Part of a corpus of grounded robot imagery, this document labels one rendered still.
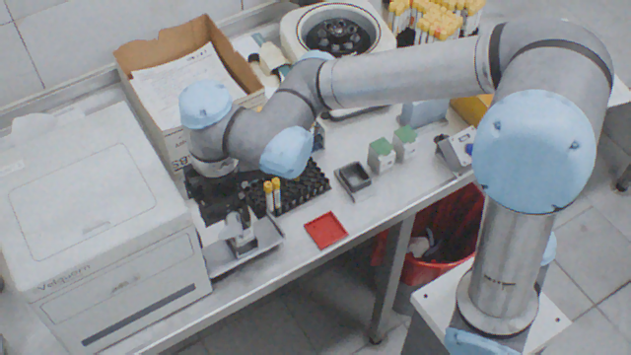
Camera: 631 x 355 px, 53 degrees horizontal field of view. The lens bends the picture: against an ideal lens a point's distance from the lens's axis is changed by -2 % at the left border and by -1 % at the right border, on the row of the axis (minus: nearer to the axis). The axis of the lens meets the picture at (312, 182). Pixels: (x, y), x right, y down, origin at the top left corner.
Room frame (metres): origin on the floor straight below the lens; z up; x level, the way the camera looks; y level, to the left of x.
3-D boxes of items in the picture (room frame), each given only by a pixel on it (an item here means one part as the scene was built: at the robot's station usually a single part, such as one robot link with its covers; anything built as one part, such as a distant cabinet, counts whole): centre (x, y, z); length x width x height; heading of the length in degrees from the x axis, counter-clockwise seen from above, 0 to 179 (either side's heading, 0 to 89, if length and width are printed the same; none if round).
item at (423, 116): (0.99, -0.25, 0.92); 0.10 x 0.07 x 0.10; 117
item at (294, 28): (1.14, -0.06, 0.94); 0.30 x 0.24 x 0.12; 23
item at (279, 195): (0.78, 0.06, 0.93); 0.17 x 0.09 x 0.11; 122
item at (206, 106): (0.62, 0.15, 1.30); 0.09 x 0.08 x 0.11; 65
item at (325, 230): (0.69, -0.03, 0.88); 0.07 x 0.07 x 0.01; 32
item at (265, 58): (1.08, 0.11, 0.92); 0.24 x 0.12 x 0.10; 32
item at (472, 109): (1.02, -0.41, 0.93); 0.13 x 0.13 x 0.10; 31
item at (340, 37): (1.16, -0.06, 0.97); 0.15 x 0.15 x 0.07
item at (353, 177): (0.81, -0.09, 0.89); 0.09 x 0.05 x 0.04; 30
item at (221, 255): (0.62, 0.16, 0.92); 0.21 x 0.07 x 0.05; 122
